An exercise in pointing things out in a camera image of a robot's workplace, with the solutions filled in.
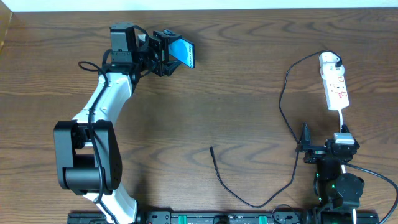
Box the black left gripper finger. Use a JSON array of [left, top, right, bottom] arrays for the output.
[[164, 29, 182, 39], [164, 60, 181, 76]]

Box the blue screen Samsung smartphone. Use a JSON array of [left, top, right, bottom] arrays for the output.
[[169, 38, 195, 68]]

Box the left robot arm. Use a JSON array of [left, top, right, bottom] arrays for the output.
[[53, 22, 195, 223]]

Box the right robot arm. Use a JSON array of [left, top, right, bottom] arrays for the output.
[[296, 123, 364, 224]]

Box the white USB charger adapter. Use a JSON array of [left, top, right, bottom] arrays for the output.
[[318, 52, 344, 79]]

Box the white power strip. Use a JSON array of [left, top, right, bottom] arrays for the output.
[[320, 63, 349, 111]]

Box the black USB charging cable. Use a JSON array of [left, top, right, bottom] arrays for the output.
[[210, 49, 343, 209]]

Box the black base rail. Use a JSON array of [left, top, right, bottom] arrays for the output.
[[66, 211, 379, 224]]

